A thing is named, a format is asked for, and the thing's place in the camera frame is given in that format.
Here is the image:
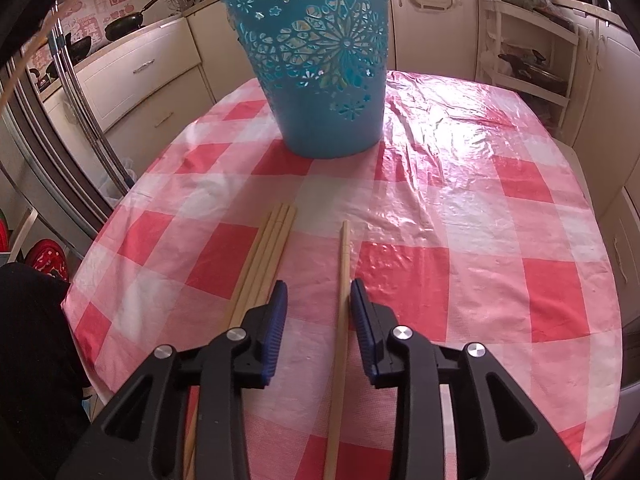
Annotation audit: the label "bunch of wooden chopsticks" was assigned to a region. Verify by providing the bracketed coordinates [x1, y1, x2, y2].
[182, 203, 297, 480]

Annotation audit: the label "black wok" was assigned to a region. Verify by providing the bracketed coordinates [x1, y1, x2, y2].
[103, 0, 165, 42]

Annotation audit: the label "cream cabinet with curved handles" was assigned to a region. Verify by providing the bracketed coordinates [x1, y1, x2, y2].
[555, 5, 640, 311]

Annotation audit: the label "single wooden chopstick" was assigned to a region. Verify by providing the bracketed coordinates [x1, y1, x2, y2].
[324, 220, 351, 480]

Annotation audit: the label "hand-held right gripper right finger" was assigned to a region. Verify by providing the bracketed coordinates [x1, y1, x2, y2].
[350, 279, 585, 480]

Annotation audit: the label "grey sliding door frame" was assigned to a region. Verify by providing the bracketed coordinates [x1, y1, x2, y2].
[0, 45, 118, 241]

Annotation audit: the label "blue perforated plastic basket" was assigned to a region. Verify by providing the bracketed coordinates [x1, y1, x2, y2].
[220, 0, 392, 159]

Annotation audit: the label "pink wall stickers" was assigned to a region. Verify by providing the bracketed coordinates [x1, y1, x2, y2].
[75, 0, 133, 36]

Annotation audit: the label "white trolley rack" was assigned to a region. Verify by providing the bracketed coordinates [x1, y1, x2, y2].
[477, 0, 581, 136]

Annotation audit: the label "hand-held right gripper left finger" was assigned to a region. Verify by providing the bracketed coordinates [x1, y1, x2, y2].
[55, 280, 289, 480]

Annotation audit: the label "red patterned bag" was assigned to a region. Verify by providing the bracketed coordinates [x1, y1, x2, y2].
[25, 240, 71, 281]

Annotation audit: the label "dark lidded pan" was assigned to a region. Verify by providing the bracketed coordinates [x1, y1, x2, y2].
[497, 50, 568, 96]

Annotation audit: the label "cream cabinet with wide drawers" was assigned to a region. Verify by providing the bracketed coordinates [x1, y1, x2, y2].
[42, 15, 221, 136]

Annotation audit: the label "cream cabinet with doors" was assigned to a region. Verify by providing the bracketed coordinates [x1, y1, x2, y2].
[390, 0, 491, 73]

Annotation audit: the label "red white checkered tablecloth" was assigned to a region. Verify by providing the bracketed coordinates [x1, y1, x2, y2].
[61, 71, 623, 480]

